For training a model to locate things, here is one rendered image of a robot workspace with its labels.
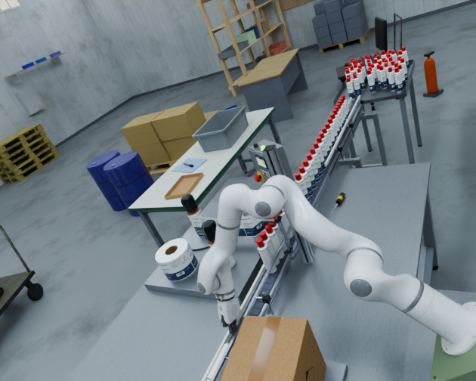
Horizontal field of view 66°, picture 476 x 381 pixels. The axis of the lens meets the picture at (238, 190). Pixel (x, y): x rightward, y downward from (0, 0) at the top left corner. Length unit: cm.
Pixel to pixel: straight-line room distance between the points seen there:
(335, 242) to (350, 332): 49
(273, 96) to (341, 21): 382
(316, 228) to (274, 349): 41
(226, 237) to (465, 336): 83
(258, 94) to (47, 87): 795
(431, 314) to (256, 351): 57
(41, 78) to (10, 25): 150
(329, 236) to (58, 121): 1175
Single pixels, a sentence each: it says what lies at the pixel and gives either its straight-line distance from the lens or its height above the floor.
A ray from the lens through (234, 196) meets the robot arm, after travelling 129.
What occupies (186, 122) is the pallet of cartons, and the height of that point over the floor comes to 74.
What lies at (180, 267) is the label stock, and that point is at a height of 96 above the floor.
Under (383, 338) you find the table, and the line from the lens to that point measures 161.
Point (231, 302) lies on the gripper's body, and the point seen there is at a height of 107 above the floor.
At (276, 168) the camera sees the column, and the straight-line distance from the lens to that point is 163.
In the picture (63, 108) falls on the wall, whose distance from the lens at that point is 1282.
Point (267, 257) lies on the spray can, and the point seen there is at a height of 99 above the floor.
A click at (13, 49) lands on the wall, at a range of 1258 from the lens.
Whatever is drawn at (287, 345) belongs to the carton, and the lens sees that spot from 130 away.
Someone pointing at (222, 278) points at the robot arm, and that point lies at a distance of 151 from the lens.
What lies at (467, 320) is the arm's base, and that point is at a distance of 141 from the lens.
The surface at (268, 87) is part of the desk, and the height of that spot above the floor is 60.
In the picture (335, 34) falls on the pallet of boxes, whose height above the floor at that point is 34.
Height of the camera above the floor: 213
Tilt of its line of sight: 27 degrees down
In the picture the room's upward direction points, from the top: 23 degrees counter-clockwise
